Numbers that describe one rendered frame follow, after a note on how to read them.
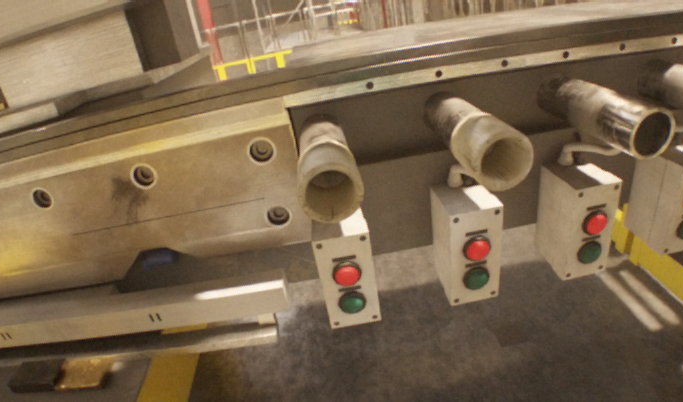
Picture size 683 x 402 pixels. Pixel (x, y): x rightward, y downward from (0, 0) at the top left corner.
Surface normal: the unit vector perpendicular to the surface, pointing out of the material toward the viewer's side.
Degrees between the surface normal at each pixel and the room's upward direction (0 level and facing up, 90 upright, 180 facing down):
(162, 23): 90
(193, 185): 90
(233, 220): 90
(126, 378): 0
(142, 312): 90
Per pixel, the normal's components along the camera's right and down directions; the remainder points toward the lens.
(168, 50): 0.05, 0.45
